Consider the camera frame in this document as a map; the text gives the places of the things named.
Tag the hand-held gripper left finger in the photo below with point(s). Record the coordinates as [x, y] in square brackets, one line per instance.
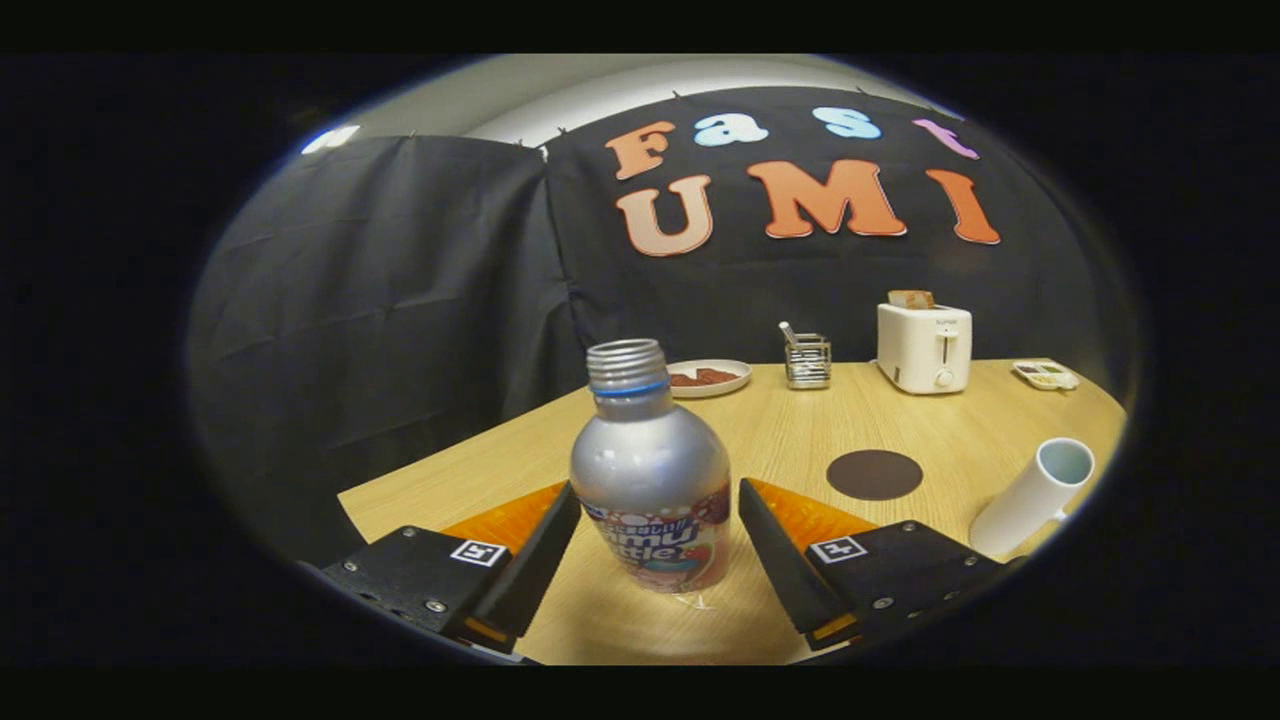
[535, 560]

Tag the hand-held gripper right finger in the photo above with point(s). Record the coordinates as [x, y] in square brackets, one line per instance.
[785, 570]

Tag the dark brown round coaster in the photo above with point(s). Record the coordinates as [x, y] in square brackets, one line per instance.
[874, 474]

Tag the silver juice bottle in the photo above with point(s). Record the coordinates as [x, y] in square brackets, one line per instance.
[650, 470]

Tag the white cup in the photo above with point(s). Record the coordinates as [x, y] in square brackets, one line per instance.
[1025, 500]

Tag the wooden table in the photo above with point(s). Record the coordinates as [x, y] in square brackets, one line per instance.
[800, 430]

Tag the white plate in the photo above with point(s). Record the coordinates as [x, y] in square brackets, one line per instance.
[712, 391]

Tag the reddish food slices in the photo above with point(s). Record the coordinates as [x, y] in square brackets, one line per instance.
[703, 377]

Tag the small spoon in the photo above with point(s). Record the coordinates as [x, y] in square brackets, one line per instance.
[787, 331]

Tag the white toaster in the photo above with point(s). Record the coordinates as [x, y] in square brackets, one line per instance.
[925, 350]

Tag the black backdrop cloth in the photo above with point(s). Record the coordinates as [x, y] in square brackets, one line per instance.
[400, 300]

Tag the toast slice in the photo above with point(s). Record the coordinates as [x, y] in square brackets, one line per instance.
[910, 298]

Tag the white divided condiment tray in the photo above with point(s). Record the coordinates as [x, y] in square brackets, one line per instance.
[1045, 374]

